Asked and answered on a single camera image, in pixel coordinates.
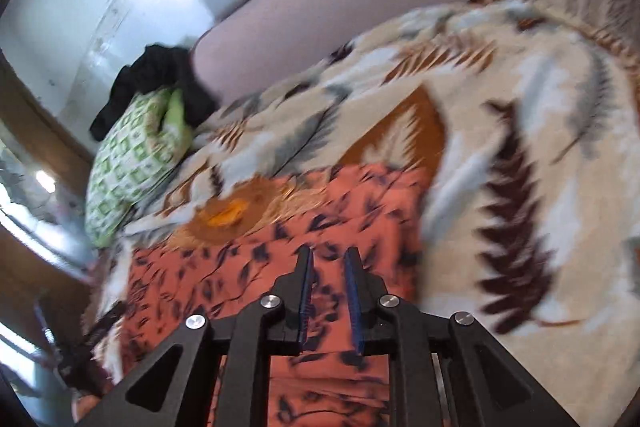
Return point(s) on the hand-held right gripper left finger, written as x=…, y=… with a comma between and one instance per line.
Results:
x=305, y=307

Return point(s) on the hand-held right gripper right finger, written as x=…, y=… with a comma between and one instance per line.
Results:
x=353, y=302

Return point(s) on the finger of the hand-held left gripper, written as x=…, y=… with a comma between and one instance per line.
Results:
x=107, y=317

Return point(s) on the orange floral pillow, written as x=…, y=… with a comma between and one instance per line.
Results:
x=370, y=207

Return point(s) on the green patterned pillow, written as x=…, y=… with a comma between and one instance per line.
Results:
x=130, y=157

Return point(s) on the wooden furniture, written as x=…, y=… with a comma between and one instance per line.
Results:
x=30, y=117

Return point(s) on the leaf print blanket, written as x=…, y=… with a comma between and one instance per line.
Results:
x=500, y=107

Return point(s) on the black cloth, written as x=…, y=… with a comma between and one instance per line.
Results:
x=150, y=67

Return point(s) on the pink long cushion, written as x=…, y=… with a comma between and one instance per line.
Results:
x=325, y=7

